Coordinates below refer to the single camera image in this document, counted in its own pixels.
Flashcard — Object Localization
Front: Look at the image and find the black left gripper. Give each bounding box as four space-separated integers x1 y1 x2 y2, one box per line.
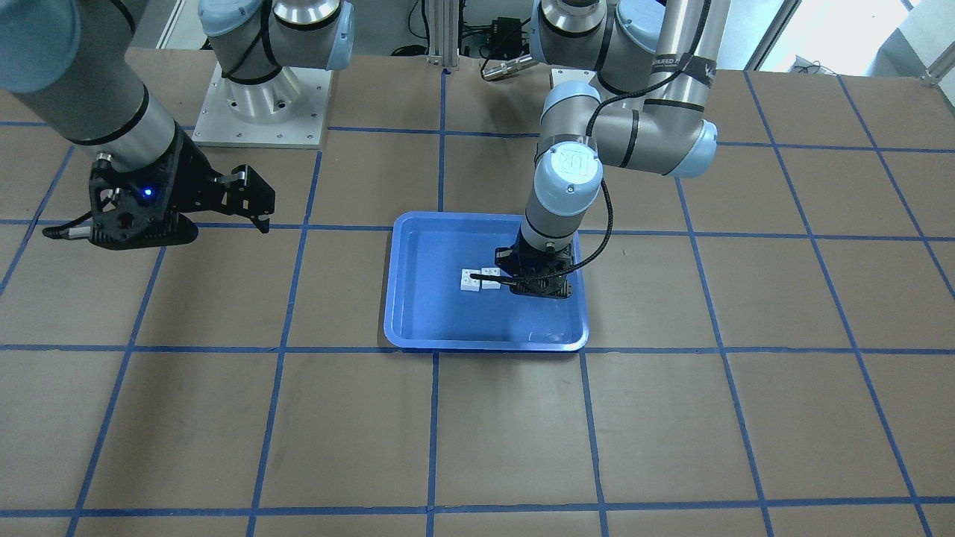
495 239 574 299

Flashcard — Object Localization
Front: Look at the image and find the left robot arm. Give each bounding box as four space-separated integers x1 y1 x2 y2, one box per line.
495 1 730 299

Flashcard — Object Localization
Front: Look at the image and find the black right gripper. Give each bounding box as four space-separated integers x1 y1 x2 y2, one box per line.
153 134 275 234

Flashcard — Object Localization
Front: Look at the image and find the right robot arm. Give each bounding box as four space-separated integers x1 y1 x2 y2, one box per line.
2 1 354 249

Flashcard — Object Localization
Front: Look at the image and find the aluminium frame post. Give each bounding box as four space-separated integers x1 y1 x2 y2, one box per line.
421 0 461 72

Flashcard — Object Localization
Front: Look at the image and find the blue plastic tray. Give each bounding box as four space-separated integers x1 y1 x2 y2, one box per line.
384 211 590 351

